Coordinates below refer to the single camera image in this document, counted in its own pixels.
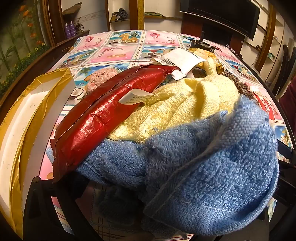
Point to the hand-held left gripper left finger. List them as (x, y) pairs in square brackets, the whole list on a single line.
[(50, 208)]

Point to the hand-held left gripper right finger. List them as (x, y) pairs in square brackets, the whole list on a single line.
[(286, 153)]

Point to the blue terry towel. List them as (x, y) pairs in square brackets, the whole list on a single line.
[(208, 162)]

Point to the brown metal scrubber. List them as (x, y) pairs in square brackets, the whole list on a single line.
[(239, 83)]

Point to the red foil packet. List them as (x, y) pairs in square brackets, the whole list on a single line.
[(104, 111)]

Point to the yellow terry towel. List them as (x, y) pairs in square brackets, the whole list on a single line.
[(180, 104)]

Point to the pink plush toy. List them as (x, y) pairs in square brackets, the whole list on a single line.
[(99, 76)]

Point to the white printed packet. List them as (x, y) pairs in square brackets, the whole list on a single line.
[(180, 58)]

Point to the red and white packet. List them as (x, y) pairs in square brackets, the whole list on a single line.
[(264, 105)]

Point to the dark wooden chair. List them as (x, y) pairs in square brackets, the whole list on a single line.
[(285, 67)]

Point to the gold snack packet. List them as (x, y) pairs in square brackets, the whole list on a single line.
[(208, 54)]

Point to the black device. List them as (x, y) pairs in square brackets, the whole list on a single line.
[(201, 44)]

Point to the white paper label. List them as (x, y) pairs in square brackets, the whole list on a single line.
[(134, 96)]

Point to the black television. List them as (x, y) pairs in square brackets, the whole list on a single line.
[(222, 14)]

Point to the printed tablecloth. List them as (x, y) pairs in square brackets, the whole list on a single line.
[(120, 53)]

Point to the purple bottle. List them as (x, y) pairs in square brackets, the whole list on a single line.
[(67, 30), (73, 29)]

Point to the dark shelf object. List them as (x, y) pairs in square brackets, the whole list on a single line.
[(120, 14)]

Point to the floral wall poster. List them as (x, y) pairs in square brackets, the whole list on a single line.
[(20, 34)]

